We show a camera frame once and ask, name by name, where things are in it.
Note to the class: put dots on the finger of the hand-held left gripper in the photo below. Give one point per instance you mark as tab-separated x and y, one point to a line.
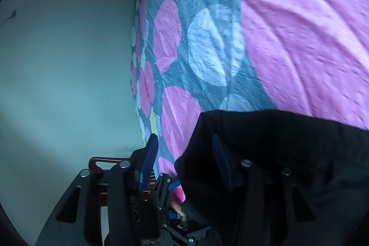
160	191

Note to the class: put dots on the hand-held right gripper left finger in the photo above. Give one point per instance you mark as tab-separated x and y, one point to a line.
148	161

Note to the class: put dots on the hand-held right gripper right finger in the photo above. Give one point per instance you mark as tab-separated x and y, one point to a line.
222	161

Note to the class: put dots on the black zip jacket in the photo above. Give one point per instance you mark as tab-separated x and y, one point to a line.
274	162

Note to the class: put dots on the dark red wooden chair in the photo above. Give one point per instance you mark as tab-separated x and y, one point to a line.
99	162

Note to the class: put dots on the polka dot bedspread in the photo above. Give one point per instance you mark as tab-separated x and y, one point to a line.
259	41

